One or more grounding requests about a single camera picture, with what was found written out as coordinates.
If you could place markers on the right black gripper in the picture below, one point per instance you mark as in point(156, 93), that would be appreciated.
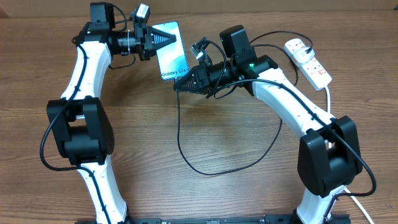
point(202, 74)

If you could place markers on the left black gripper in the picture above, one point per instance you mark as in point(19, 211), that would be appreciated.
point(150, 35)

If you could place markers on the blue Galaxy smartphone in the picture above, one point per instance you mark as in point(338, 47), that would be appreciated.
point(172, 58)

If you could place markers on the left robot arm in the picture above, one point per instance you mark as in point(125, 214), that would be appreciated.
point(81, 129)

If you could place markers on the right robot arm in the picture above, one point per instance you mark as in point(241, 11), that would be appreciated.
point(329, 155)

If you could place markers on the white charger plug adapter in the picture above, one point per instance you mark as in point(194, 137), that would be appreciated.
point(303, 56)

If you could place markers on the white power strip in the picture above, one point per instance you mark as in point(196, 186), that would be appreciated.
point(313, 71)

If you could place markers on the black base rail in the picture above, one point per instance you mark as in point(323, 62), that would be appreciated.
point(211, 221)

